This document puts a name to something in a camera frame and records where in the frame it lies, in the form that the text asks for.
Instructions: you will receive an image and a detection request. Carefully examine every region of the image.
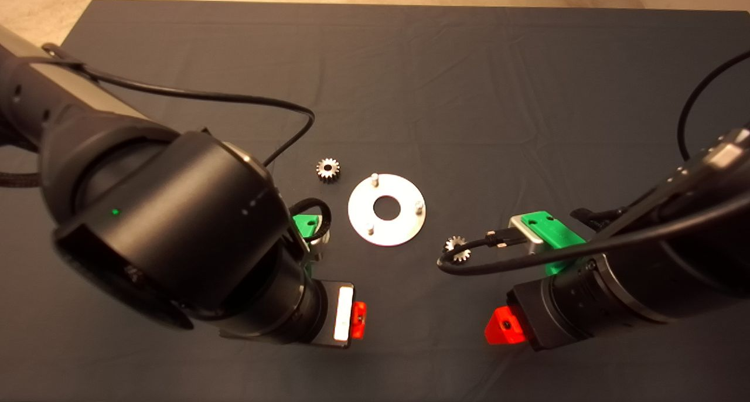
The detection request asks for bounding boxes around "round metal carrier plate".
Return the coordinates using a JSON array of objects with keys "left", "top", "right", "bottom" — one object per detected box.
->
[{"left": 347, "top": 173, "right": 427, "bottom": 247}]

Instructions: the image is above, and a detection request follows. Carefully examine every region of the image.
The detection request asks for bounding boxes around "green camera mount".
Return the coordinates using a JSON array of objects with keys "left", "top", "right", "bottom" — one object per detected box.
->
[
  {"left": 293, "top": 214, "right": 322, "bottom": 239},
  {"left": 520, "top": 210, "right": 587, "bottom": 277}
]

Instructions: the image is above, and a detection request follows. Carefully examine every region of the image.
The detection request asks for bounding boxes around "small silver camera box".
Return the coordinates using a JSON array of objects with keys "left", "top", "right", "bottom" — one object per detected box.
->
[
  {"left": 308, "top": 233, "right": 329, "bottom": 263},
  {"left": 508, "top": 214, "right": 548, "bottom": 255}
]

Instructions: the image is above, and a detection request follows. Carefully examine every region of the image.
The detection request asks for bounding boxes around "dark table cloth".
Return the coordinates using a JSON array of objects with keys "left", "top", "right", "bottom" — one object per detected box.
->
[{"left": 0, "top": 0, "right": 750, "bottom": 402}]

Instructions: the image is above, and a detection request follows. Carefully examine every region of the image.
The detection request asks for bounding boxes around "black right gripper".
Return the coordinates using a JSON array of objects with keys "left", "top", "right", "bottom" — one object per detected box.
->
[{"left": 484, "top": 276, "right": 589, "bottom": 352}]

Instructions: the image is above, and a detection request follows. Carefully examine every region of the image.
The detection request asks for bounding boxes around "black camera cable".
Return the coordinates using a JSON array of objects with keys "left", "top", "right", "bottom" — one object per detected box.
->
[
  {"left": 437, "top": 50, "right": 750, "bottom": 277},
  {"left": 41, "top": 42, "right": 333, "bottom": 244}
]

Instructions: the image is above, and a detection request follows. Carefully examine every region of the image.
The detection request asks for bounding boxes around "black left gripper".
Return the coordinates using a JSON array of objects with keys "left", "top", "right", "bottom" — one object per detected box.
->
[{"left": 309, "top": 279, "right": 368, "bottom": 349}]

